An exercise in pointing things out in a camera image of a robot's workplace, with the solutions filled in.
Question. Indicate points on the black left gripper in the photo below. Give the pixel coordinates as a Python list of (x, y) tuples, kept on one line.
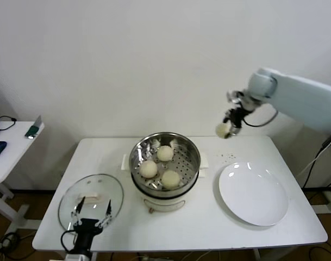
[(86, 231)]

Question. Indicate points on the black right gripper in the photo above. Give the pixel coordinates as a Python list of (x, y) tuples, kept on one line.
[(236, 117)]

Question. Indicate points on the white steamed baozi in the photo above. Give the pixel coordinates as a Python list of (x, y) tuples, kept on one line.
[(165, 153), (148, 169), (222, 130), (170, 179)]

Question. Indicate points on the round glass pot lid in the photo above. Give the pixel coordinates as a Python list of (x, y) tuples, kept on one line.
[(116, 190)]

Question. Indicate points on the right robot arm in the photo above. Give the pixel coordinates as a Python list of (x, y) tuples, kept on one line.
[(301, 100)]

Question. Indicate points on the perforated steel steamer basket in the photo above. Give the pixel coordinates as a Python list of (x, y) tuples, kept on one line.
[(187, 168)]

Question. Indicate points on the white electric cooker pot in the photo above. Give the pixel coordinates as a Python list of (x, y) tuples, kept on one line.
[(165, 202)]

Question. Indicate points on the white round plate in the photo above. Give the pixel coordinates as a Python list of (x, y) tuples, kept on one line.
[(252, 193)]

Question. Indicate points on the white side table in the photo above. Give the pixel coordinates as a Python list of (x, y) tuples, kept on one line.
[(15, 141)]

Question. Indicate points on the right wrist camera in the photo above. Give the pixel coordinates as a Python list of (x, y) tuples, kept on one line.
[(244, 99)]

